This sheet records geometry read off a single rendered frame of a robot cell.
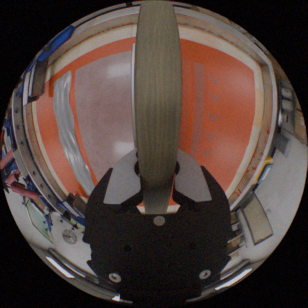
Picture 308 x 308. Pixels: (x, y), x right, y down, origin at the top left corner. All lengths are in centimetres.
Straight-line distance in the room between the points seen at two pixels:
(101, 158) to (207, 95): 23
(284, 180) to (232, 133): 336
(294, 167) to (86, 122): 356
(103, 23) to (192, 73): 20
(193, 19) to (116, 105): 23
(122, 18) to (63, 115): 23
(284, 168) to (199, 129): 340
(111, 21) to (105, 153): 27
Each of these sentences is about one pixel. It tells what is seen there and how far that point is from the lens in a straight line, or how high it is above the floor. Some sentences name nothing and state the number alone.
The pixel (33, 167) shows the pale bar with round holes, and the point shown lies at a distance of 52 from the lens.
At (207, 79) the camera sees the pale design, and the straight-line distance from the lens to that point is 19.
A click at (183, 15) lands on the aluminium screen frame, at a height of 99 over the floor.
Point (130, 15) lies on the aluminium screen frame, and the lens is 22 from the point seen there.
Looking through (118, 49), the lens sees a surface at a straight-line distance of 20.
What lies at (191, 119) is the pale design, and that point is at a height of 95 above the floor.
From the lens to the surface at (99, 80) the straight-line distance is 19.
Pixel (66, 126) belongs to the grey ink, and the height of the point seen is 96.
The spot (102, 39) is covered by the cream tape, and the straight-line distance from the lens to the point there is 24.
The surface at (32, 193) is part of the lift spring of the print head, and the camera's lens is 93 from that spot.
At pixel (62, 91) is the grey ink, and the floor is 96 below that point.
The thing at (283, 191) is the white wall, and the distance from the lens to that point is 360.
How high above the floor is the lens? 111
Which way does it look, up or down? 60 degrees down
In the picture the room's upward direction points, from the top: 179 degrees counter-clockwise
